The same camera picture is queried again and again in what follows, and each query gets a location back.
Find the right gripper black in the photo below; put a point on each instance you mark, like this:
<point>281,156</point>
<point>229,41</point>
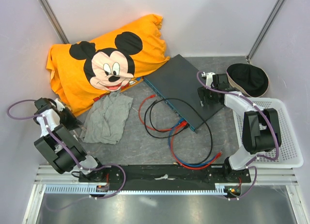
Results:
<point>202,92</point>

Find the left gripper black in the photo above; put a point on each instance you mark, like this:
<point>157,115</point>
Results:
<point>73,121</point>

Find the dark grey network switch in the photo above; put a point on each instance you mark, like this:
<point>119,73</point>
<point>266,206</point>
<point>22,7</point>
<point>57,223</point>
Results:
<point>177,80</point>

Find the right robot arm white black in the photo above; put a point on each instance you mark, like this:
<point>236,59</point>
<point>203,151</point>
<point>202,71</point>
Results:
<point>261,136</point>

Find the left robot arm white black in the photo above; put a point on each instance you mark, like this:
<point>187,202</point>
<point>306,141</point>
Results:
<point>59,146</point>

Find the grey crumpled cloth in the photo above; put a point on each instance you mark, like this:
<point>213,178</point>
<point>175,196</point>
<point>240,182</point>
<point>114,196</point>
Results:
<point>106,119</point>

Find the black cap with beige brim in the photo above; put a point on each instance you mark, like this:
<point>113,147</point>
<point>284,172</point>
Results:
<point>248,79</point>

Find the orange Mickey Mouse pillow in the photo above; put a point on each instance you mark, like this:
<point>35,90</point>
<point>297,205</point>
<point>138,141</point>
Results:
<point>84,72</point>

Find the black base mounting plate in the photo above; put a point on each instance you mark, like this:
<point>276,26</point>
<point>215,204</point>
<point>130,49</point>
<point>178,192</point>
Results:
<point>169,176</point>

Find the white perforated plastic basket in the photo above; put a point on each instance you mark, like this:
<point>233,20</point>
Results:
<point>290,155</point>

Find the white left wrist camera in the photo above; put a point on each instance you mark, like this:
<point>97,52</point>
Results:
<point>60,106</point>

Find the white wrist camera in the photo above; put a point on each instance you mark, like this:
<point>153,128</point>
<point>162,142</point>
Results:
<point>60,106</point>
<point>208,78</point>

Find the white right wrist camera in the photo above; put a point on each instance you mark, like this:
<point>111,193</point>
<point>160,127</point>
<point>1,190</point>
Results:
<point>208,78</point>

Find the white slotted cable duct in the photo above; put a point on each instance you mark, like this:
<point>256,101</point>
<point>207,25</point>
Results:
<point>95,190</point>

